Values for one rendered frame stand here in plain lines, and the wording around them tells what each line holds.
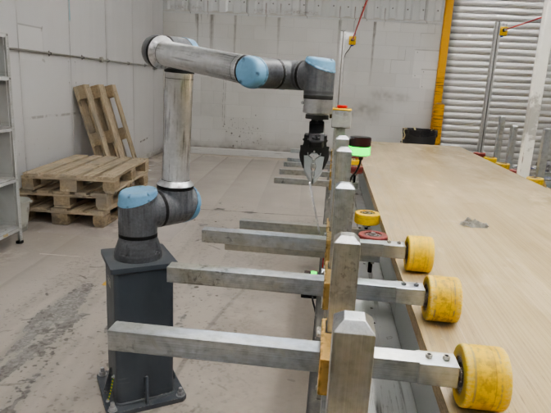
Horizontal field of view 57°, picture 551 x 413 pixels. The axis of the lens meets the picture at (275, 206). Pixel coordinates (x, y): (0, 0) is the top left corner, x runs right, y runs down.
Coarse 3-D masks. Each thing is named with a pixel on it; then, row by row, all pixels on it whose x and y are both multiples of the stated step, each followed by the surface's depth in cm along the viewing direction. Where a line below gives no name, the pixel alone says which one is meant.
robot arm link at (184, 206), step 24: (168, 72) 193; (192, 72) 195; (168, 96) 195; (192, 96) 199; (168, 120) 198; (168, 144) 200; (168, 168) 202; (168, 192) 203; (192, 192) 208; (192, 216) 211
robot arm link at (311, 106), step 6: (306, 102) 152; (312, 102) 150; (318, 102) 150; (324, 102) 150; (330, 102) 151; (306, 108) 152; (312, 108) 150; (318, 108) 150; (324, 108) 150; (330, 108) 152; (312, 114) 152; (318, 114) 152; (324, 114) 151
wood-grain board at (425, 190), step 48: (384, 144) 375; (384, 192) 201; (432, 192) 206; (480, 192) 211; (528, 192) 216; (480, 240) 141; (528, 240) 143; (480, 288) 106; (528, 288) 107; (432, 336) 84; (480, 336) 85; (528, 336) 86; (528, 384) 72
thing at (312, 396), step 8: (328, 192) 295; (328, 200) 268; (328, 208) 255; (328, 216) 239; (320, 264) 175; (320, 272) 167; (320, 296) 148; (320, 304) 142; (320, 312) 137; (320, 320) 132; (312, 376) 107; (312, 384) 104; (312, 392) 101; (312, 400) 99; (320, 400) 99; (312, 408) 96
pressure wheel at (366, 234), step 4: (360, 232) 141; (364, 232) 141; (368, 232) 142; (372, 232) 140; (376, 232) 142; (380, 232) 142; (360, 236) 138; (364, 236) 137; (368, 236) 137; (372, 236) 139; (376, 236) 139; (380, 236) 138; (384, 236) 138; (368, 264) 141; (368, 268) 142
